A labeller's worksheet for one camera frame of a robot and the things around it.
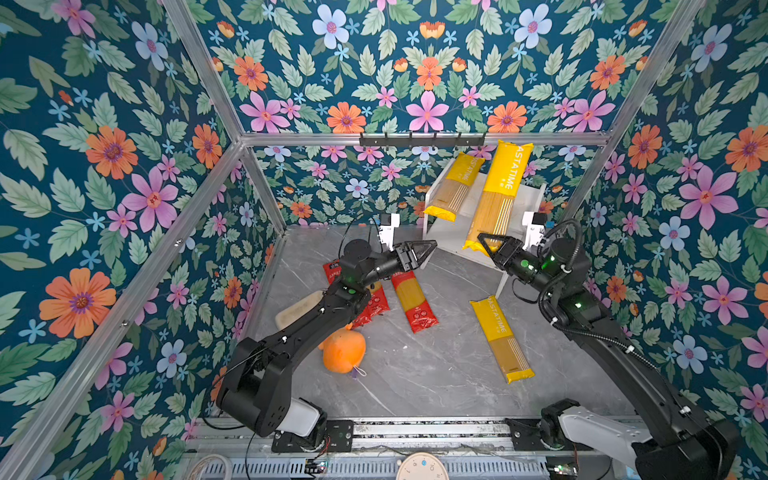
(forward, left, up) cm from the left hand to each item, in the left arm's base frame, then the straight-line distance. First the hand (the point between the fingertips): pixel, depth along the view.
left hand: (437, 241), depth 67 cm
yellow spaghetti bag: (+24, -9, -2) cm, 26 cm away
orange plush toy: (-13, +25, -29) cm, 40 cm away
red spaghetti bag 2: (0, +3, -34) cm, 34 cm away
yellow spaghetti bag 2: (-13, -22, -36) cm, 44 cm away
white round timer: (-40, +6, -33) cm, 52 cm away
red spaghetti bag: (+4, +16, -35) cm, 38 cm away
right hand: (0, -10, +2) cm, 10 cm away
